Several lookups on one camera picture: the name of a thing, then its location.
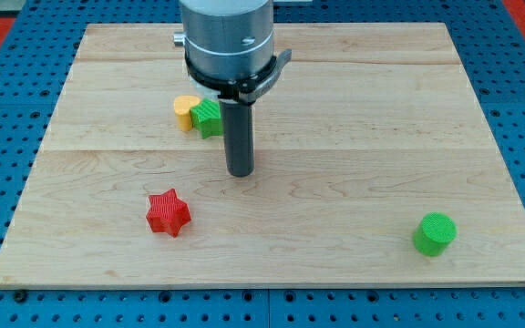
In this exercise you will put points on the green cylinder block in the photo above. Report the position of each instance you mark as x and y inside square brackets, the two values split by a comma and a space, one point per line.
[434, 234]

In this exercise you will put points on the yellow heart block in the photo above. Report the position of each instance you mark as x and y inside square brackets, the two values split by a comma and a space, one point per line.
[182, 106]

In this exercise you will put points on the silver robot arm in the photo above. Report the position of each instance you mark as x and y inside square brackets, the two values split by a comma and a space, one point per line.
[228, 42]

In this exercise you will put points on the light wooden board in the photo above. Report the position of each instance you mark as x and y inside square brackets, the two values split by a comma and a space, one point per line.
[369, 128]

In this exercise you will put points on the green star block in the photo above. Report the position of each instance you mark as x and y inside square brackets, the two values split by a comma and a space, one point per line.
[206, 118]

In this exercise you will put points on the red star block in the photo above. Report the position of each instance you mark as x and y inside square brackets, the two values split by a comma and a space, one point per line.
[167, 213]

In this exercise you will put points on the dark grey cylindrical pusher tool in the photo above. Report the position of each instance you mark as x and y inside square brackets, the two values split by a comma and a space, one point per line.
[236, 121]

